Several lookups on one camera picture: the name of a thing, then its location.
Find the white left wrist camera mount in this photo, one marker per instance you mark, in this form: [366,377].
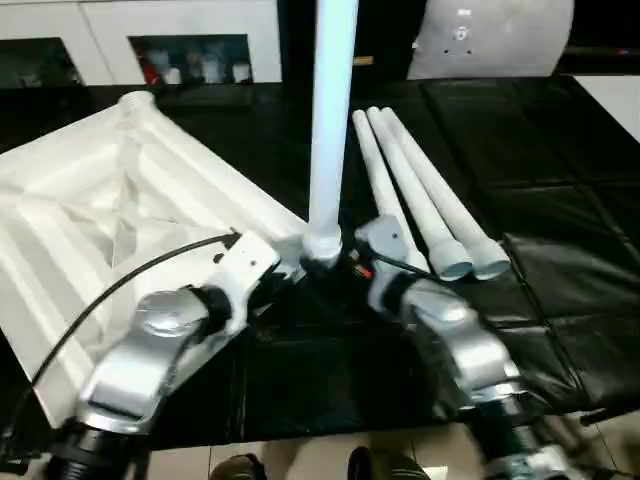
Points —
[245,260]

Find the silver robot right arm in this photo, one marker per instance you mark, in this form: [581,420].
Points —
[450,310]

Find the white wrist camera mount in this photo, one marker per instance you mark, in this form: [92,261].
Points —
[385,240]
[245,260]

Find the white plastic table top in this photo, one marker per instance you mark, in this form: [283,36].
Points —
[75,200]

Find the dark robot right foot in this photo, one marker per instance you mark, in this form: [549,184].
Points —
[385,467]

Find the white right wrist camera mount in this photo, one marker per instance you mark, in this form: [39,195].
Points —
[385,240]

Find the dark robot foot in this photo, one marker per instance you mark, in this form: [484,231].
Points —
[385,467]
[240,470]

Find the white flat board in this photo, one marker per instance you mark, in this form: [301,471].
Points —
[615,95]

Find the small white cup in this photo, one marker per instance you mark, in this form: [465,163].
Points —
[173,76]
[241,74]

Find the grey padded backrest cushion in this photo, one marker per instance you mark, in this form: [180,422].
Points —
[500,50]

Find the dark robot left foot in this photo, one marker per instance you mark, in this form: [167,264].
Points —
[240,470]

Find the white glass-door cabinet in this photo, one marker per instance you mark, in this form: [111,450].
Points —
[100,20]

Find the white plastic table leg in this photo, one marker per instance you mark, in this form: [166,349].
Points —
[372,165]
[330,125]
[415,190]
[450,190]

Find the red figurine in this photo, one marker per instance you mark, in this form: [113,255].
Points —
[148,72]

